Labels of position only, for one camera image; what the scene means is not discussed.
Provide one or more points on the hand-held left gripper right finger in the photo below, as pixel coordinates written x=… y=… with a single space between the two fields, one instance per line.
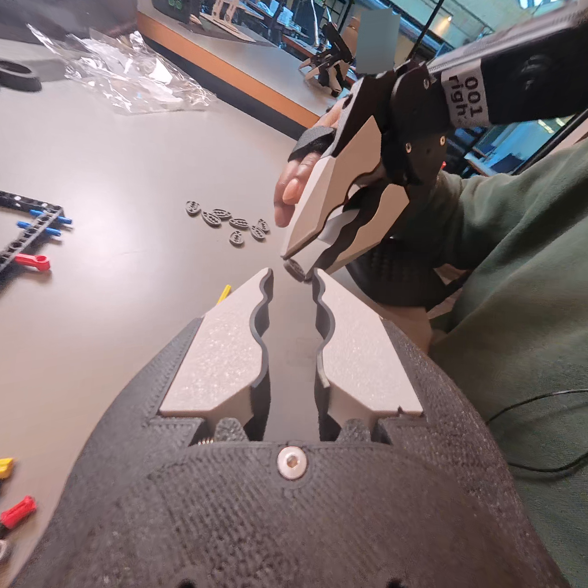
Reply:
x=363 y=367

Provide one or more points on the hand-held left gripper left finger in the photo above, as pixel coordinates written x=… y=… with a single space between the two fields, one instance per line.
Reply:
x=216 y=363

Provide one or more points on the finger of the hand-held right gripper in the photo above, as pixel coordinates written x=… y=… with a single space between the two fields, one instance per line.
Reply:
x=390 y=211
x=330 y=193

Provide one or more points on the yellow lego axle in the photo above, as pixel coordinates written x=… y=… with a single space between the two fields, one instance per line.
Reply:
x=224 y=293

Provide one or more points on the cluster of grey discs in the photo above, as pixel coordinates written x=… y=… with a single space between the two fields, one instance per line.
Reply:
x=239 y=223

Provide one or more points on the pile of small lego pieces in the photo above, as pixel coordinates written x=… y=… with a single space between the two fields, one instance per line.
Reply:
x=18 y=512

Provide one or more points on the person's right forearm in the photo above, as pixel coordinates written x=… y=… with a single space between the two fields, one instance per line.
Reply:
x=505 y=206

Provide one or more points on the person's right hand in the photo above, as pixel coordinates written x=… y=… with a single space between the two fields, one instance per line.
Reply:
x=289 y=193

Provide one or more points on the black and tan device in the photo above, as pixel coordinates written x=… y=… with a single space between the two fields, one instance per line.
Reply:
x=337 y=50

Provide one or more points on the grey table with orange edge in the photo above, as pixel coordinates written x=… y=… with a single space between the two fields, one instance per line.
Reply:
x=257 y=69

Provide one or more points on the person's green sweatshirt torso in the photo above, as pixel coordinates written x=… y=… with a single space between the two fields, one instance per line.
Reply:
x=528 y=367

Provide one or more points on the plywood stand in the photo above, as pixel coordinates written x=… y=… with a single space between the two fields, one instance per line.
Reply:
x=225 y=13

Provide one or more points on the clear plastic bag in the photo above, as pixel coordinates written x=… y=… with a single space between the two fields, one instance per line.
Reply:
x=128 y=78

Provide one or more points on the black device with green display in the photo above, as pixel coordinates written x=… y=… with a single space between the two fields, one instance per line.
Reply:
x=170 y=11

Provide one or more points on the black rubber tyre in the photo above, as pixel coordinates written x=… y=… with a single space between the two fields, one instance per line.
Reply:
x=18 y=82

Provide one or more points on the black lego frame assembly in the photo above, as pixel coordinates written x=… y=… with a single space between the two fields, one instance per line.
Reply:
x=27 y=200

